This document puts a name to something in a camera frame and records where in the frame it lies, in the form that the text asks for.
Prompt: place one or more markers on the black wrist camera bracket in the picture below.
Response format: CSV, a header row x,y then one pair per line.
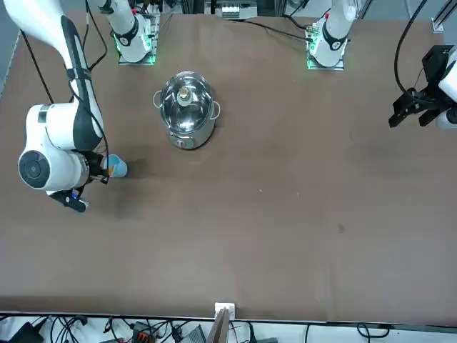
x,y
71,203

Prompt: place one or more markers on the camera mount post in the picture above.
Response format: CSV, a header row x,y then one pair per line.
x,y
219,328

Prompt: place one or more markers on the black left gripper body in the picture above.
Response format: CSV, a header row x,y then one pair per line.
x,y
433,64

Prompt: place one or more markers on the blue plastic cup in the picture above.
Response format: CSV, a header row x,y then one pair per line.
x,y
121,168

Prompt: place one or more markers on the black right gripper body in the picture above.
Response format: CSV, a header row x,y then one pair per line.
x,y
90,168

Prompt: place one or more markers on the dark grey power adapter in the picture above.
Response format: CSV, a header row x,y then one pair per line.
x,y
195,336

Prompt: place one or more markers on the black power adapter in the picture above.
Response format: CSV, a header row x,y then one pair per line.
x,y
25,334

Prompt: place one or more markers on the aluminium frame rail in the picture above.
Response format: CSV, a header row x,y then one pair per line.
x,y
438,23

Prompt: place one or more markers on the glass pot lid with knob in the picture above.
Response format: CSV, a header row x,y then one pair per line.
x,y
185,118

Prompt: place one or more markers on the grey power strip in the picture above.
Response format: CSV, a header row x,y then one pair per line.
x,y
232,10

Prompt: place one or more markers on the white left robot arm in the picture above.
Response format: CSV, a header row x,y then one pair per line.
x,y
332,35

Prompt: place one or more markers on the white post bracket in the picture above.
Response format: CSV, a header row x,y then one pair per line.
x,y
231,308

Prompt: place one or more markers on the stainless steel pot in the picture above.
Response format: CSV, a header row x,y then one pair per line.
x,y
194,141

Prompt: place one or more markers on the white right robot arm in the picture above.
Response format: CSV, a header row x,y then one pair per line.
x,y
53,125

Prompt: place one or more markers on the black device with red ports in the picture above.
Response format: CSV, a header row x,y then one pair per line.
x,y
142,334

